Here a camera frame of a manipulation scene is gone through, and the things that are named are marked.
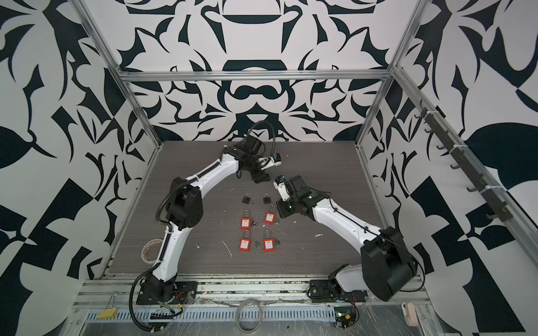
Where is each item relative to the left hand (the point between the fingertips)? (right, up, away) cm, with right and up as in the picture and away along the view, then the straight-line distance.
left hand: (267, 165), depth 96 cm
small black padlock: (0, -16, +3) cm, 16 cm away
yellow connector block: (-52, -49, -25) cm, 76 cm away
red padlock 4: (+1, -30, -11) cm, 32 cm away
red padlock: (-9, -24, -6) cm, 26 cm away
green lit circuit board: (+26, -50, -25) cm, 62 cm away
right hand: (+6, -15, -11) cm, 19 cm away
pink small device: (+46, -48, -27) cm, 72 cm away
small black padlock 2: (-9, -15, +2) cm, 18 cm away
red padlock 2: (+2, -22, -5) cm, 22 cm away
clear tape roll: (-45, -33, -12) cm, 57 cm away
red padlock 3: (-9, -31, -11) cm, 34 cm away
